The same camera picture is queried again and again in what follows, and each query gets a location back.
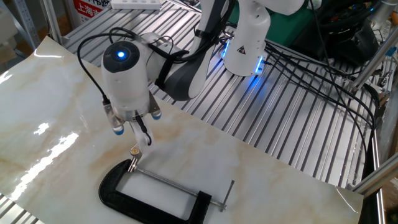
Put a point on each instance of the silver camera with blue caps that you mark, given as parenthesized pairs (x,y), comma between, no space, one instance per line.
(116,123)

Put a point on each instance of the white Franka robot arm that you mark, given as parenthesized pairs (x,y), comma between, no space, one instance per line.
(127,84)

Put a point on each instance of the glossy marble pattern sheet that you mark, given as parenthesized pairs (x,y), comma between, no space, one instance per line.
(62,124)

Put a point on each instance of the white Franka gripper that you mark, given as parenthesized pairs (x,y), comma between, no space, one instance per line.
(141,137)

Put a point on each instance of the aluminium profile post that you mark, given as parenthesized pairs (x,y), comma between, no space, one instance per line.
(371,63)
(377,177)
(54,18)

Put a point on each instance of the black C-clamp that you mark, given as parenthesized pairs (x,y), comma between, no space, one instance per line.
(124,205)

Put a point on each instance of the white power strip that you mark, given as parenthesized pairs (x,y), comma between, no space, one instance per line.
(136,4)

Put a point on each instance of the red and white sign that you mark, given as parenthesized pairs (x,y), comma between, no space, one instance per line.
(88,9)

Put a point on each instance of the black bag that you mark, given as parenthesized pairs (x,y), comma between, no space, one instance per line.
(345,37)

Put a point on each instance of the green box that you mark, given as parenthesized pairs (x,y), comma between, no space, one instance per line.
(287,28)

